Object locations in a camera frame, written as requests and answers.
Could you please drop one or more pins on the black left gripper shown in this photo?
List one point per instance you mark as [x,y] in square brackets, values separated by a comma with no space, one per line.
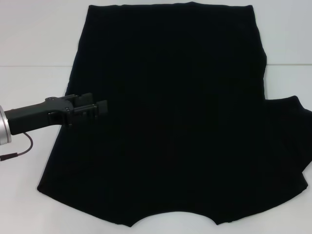
[36,115]

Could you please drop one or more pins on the black shirt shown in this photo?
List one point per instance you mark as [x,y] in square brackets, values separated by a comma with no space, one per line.
[170,97]

